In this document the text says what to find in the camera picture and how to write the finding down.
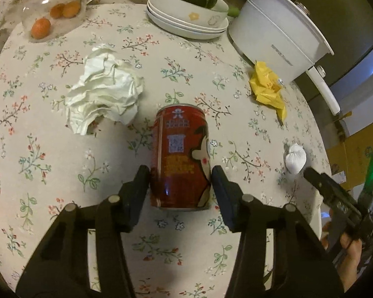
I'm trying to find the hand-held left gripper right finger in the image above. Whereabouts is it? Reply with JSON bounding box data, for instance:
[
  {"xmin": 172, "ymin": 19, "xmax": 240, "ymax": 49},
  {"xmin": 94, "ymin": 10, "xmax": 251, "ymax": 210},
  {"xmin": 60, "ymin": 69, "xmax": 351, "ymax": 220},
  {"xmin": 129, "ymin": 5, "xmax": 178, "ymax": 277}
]
[{"xmin": 211, "ymin": 164, "xmax": 345, "ymax": 298}]

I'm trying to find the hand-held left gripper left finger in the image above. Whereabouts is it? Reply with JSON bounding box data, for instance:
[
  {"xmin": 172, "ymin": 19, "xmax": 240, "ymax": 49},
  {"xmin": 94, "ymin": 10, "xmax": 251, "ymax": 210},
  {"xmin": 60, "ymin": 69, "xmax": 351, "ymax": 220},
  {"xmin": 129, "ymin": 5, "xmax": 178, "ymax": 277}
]
[{"xmin": 15, "ymin": 164, "xmax": 150, "ymax": 298}]

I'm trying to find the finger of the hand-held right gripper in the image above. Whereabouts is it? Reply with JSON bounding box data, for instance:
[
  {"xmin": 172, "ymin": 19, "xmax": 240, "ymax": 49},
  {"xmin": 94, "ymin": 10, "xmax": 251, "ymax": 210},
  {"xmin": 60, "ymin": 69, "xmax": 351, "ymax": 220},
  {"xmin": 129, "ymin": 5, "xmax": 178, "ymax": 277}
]
[{"xmin": 303, "ymin": 167, "xmax": 361, "ymax": 224}]

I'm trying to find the white plastic bin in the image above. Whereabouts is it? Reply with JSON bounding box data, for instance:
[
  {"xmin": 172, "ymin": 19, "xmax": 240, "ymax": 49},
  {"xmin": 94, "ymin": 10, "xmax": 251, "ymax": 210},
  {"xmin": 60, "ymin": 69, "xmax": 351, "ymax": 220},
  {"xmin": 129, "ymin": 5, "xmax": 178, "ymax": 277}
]
[{"xmin": 311, "ymin": 188, "xmax": 324, "ymax": 249}]

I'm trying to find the small white tissue ball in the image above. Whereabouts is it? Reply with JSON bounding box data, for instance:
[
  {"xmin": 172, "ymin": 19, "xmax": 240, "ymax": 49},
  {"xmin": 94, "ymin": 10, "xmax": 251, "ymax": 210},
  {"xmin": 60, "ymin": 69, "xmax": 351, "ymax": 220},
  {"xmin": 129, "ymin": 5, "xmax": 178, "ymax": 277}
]
[{"xmin": 285, "ymin": 144, "xmax": 307, "ymax": 174}]

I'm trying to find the red drink can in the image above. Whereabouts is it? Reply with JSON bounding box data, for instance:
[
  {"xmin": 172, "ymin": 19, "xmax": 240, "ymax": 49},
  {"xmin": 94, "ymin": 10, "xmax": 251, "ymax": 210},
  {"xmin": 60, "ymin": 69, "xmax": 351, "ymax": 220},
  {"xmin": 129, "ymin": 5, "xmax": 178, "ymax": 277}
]
[{"xmin": 150, "ymin": 103, "xmax": 212, "ymax": 212}]

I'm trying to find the person's right hand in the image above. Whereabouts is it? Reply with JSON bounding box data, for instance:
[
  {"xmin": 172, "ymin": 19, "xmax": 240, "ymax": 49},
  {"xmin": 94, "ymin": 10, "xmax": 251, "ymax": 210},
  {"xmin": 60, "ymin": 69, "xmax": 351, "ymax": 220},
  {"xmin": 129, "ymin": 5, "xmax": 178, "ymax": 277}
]
[{"xmin": 328, "ymin": 208, "xmax": 365, "ymax": 293}]

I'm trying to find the tall cardboard box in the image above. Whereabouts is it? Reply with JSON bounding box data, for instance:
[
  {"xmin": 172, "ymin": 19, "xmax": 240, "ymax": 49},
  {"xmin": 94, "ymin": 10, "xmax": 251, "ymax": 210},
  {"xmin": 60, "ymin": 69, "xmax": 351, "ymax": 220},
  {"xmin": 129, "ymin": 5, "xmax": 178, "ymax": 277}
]
[{"xmin": 326, "ymin": 122, "xmax": 373, "ymax": 190}]

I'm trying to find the floral tablecloth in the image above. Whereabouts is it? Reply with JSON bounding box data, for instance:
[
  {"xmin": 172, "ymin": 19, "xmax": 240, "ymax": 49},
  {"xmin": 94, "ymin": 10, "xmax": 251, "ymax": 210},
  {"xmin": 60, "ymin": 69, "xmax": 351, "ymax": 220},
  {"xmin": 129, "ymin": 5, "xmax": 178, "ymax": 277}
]
[{"xmin": 0, "ymin": 0, "xmax": 333, "ymax": 298}]

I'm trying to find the large crumpled white tissue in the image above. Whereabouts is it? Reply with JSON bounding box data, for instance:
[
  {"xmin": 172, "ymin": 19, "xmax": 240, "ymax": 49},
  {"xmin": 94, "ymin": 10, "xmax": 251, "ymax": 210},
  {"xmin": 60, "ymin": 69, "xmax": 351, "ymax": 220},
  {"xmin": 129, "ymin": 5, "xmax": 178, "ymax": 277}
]
[{"xmin": 65, "ymin": 44, "xmax": 145, "ymax": 135}]

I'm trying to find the yellow snack wrapper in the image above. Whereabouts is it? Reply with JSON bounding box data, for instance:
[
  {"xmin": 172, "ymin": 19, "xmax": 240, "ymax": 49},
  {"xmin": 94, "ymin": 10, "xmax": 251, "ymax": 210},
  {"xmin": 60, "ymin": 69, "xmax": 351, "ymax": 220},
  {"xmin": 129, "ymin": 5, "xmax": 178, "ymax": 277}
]
[{"xmin": 249, "ymin": 61, "xmax": 287, "ymax": 121}]

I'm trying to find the white electric cooking pot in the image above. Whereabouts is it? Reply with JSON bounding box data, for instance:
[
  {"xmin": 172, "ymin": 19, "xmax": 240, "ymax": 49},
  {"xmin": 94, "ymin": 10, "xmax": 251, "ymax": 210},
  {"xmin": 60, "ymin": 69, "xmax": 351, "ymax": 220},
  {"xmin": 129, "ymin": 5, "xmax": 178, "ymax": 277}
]
[{"xmin": 228, "ymin": 0, "xmax": 342, "ymax": 115}]

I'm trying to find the white plate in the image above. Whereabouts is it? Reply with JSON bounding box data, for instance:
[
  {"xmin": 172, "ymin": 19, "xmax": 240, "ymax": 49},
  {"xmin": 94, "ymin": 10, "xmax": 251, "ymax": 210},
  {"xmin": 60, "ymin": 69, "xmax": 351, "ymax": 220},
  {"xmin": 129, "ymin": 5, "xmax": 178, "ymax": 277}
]
[
  {"xmin": 147, "ymin": 0, "xmax": 229, "ymax": 34},
  {"xmin": 147, "ymin": 9, "xmax": 229, "ymax": 40}
]

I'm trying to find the white bowl with flower print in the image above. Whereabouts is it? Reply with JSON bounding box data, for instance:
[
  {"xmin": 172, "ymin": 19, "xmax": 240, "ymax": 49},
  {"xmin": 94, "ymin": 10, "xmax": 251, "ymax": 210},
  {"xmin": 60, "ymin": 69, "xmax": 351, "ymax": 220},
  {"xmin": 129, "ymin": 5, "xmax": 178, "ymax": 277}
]
[{"xmin": 152, "ymin": 0, "xmax": 229, "ymax": 28}]

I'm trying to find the orange fruit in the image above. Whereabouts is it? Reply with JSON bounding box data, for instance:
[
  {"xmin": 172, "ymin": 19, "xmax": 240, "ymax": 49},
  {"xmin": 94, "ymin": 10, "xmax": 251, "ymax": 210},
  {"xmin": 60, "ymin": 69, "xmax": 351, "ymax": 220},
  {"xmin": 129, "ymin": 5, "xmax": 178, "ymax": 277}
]
[
  {"xmin": 62, "ymin": 0, "xmax": 81, "ymax": 18},
  {"xmin": 30, "ymin": 18, "xmax": 52, "ymax": 39},
  {"xmin": 50, "ymin": 3, "xmax": 66, "ymax": 19}
]

